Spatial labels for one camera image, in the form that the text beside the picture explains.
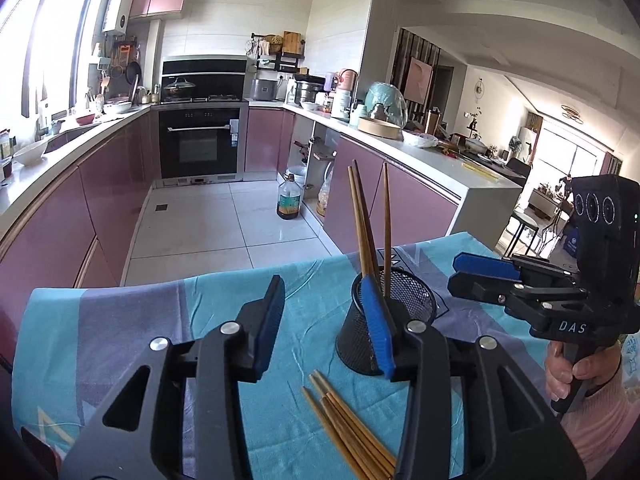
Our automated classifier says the cooking oil bottle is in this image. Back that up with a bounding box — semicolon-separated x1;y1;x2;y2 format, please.
276;172;303;221

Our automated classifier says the white plastic bag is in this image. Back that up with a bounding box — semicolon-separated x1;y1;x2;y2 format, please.
402;129;440;149

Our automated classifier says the steel steamer pot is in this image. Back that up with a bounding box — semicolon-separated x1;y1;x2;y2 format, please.
294;80;326;107

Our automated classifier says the round bamboo steamer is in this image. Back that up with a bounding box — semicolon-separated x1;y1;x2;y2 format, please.
358;116;404;141

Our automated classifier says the pink base cabinets long row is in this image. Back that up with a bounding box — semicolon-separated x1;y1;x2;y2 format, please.
0;110;161;333

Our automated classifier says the black range hood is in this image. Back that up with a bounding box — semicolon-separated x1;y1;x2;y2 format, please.
161;55;249;101

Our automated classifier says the teal plastic bag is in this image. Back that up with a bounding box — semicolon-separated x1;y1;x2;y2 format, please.
365;81;408;128

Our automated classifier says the black mesh utensil holder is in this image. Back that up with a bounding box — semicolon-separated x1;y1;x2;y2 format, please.
336;266;439;376

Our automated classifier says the white water heater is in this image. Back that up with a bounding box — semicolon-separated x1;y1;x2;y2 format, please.
102;0;137;36

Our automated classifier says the clear plastic bag of food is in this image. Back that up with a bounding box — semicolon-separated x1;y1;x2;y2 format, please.
316;167;335;217

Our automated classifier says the white ceramic bowl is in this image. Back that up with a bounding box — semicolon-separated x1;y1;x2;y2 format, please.
12;139;49;166

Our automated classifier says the black built-in oven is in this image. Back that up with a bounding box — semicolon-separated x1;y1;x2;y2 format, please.
158;108;247;180

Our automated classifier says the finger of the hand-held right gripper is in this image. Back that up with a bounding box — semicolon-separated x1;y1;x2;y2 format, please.
452;252;578;286
446;270;589;313

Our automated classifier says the teal and grey printed tablecloth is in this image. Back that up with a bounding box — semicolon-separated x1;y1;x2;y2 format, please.
12;231;581;480

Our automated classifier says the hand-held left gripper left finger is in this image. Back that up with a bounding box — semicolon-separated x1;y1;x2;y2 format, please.
60;275;286;480

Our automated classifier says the pink kettle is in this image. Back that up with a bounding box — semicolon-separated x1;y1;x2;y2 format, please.
334;68;361;94

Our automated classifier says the cluttered dining table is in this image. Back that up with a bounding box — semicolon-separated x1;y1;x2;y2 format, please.
440;132;532;182

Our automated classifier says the yellow strip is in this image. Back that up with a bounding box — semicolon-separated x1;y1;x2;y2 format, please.
462;160;501;181

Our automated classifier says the kitchen window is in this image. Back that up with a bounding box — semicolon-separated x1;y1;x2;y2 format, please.
0;0;109;122

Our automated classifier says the pink wall painting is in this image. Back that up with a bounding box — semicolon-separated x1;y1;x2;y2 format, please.
404;57;435;106

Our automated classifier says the black wall rack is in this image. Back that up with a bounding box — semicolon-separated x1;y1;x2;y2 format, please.
250;32;307;74

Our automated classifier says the black dining chair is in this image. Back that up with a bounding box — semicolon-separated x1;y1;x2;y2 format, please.
506;209;544;257

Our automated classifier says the wok with glass lid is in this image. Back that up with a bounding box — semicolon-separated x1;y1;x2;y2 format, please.
162;76;196;103

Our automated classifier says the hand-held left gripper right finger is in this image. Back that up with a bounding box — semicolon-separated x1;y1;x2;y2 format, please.
361;274;587;480

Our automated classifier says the person's right forearm pink sleeve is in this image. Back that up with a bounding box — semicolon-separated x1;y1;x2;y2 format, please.
560;360;640;480

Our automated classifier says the person's right hand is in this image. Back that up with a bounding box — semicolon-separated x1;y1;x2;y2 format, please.
544;342;624;402

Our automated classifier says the silver rice cooker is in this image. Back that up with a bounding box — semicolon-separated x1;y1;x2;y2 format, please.
250;78;279;102

